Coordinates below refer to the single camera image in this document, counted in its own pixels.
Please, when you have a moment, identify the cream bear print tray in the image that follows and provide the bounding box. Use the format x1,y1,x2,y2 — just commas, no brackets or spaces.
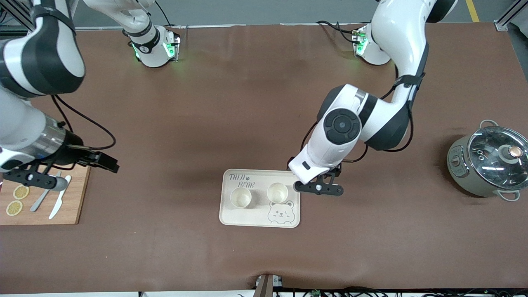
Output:
219,169,301,229

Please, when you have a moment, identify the black left base cable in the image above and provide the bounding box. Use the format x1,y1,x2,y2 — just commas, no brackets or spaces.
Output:
317,20,359,44

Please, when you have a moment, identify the grey plastic knife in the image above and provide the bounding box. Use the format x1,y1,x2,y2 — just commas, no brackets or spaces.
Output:
30,171,62,212

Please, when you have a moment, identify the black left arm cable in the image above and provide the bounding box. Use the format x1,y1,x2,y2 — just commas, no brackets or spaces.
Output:
299,41,429,163

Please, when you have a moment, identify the white plastic cup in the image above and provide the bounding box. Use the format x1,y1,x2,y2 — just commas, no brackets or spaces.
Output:
230,187,252,208
267,182,289,203

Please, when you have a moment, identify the white plastic knife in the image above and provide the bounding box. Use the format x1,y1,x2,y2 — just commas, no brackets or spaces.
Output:
49,175,72,220

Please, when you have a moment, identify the black base cable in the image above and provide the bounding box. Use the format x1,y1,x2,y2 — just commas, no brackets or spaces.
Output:
317,20,359,44
155,0,182,29

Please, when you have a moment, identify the brown table mat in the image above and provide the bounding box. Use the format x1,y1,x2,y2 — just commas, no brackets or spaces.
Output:
0,23,528,294

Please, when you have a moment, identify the aluminium frame profile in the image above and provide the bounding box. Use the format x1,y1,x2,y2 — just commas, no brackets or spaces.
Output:
0,0,35,33
494,0,528,31

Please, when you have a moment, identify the black right base cable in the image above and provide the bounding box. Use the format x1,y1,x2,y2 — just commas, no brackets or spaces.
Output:
155,0,182,29

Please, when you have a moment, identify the glass pot lid copper knob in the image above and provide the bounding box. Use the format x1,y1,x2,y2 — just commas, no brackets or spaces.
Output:
468,126,528,190

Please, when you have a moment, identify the wooden cutting board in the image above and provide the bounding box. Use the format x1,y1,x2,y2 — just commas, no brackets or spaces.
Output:
0,164,91,226

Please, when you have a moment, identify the brown metal bracket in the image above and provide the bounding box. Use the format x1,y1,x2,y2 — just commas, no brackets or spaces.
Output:
255,273,283,297

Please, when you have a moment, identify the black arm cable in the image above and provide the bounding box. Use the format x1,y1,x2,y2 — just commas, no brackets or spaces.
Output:
50,95,117,151
299,41,429,163

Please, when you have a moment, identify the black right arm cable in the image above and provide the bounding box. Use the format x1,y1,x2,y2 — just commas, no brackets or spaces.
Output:
50,95,117,151

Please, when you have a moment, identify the grey-green cooking pot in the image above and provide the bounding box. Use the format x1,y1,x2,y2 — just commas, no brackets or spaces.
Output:
448,120,528,202

